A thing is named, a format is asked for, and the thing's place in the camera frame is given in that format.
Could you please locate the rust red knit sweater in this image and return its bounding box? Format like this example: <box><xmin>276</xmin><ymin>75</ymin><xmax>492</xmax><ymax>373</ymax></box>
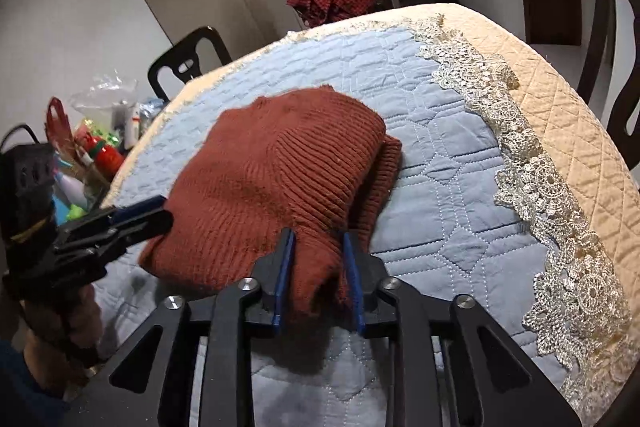
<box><xmin>139</xmin><ymin>86</ymin><xmax>401</xmax><ymax>320</ymax></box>

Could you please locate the person's left hand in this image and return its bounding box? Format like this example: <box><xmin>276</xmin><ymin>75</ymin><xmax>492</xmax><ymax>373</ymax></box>
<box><xmin>1</xmin><ymin>284</ymin><xmax>103</xmax><ymax>398</ymax></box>

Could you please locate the white spray bottle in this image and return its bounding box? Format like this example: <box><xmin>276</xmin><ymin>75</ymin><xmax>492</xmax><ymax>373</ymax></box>
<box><xmin>54</xmin><ymin>171</ymin><xmax>90</xmax><ymax>210</ymax></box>

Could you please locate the red reindeer bottle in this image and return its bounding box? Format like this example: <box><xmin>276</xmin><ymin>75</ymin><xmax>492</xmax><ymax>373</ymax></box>
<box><xmin>84</xmin><ymin>134</ymin><xmax>124</xmax><ymax>181</ymax></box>

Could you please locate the white medicine box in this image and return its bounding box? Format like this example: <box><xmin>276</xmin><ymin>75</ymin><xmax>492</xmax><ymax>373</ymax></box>
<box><xmin>124</xmin><ymin>103</ymin><xmax>141</xmax><ymax>150</ymax></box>

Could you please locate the clear plastic bag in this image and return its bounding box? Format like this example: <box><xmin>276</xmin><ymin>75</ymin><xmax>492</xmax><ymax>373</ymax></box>
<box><xmin>70</xmin><ymin>70</ymin><xmax>138</xmax><ymax>133</ymax></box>

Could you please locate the red gift bag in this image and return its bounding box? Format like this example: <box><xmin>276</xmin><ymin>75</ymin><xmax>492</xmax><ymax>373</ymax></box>
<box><xmin>44</xmin><ymin>96</ymin><xmax>76</xmax><ymax>161</ymax></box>

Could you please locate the black chair behind table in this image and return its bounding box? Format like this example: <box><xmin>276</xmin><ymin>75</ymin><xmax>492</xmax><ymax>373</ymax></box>
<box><xmin>146</xmin><ymin>26</ymin><xmax>232</xmax><ymax>103</ymax></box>

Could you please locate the quilted blue beige table cover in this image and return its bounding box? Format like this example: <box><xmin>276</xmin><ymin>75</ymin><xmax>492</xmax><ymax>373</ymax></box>
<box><xmin>96</xmin><ymin>4</ymin><xmax>639</xmax><ymax>426</ymax></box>

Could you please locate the dark wooden chair right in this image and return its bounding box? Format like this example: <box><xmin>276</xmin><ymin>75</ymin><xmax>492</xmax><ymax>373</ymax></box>
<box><xmin>577</xmin><ymin>0</ymin><xmax>639</xmax><ymax>170</ymax></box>

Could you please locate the black cable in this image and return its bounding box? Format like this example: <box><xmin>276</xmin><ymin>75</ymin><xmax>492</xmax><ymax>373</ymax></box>
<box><xmin>0</xmin><ymin>121</ymin><xmax>42</xmax><ymax>153</ymax></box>

